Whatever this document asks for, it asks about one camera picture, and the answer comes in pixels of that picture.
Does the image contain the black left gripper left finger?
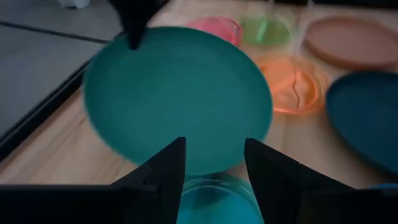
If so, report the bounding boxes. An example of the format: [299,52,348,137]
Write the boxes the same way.
[110,136,187,224]

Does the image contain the blue plastic plate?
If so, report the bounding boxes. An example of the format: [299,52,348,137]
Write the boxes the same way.
[325,71,398,175]

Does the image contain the pink translucent plastic plate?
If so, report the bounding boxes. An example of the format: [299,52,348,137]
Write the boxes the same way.
[186,16,243,47]

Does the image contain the cyan translucent plastic plate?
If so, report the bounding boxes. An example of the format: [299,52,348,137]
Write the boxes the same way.
[175,172,265,224]

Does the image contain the green translucent plastic plate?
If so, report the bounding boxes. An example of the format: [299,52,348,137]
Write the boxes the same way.
[239,12,295,47]

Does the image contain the teal bowl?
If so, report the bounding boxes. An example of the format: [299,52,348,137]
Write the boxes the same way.
[82,26,274,177]

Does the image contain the brown terracotta plate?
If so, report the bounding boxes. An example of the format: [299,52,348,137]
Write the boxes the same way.
[303,15,398,71]

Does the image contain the orange translucent plastic plate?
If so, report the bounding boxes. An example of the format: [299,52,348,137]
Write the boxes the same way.
[253,52,329,115]

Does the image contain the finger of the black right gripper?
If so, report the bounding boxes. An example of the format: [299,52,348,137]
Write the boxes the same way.
[108,0,170,50]

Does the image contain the black metal table frame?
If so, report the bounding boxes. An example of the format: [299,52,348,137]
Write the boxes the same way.
[0,60,93,162]

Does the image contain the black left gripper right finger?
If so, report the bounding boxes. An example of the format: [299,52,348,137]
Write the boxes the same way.
[244,138,355,224]

